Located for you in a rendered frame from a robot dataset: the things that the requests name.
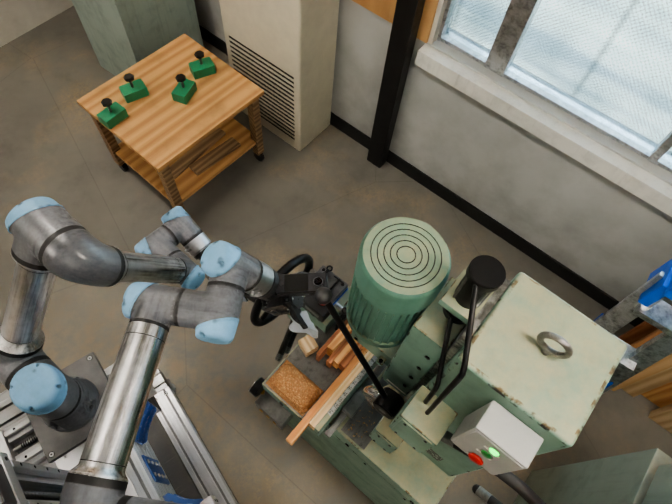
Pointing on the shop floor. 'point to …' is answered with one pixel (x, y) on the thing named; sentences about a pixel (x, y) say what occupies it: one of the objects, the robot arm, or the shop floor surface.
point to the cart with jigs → (177, 118)
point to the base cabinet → (352, 467)
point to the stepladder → (649, 292)
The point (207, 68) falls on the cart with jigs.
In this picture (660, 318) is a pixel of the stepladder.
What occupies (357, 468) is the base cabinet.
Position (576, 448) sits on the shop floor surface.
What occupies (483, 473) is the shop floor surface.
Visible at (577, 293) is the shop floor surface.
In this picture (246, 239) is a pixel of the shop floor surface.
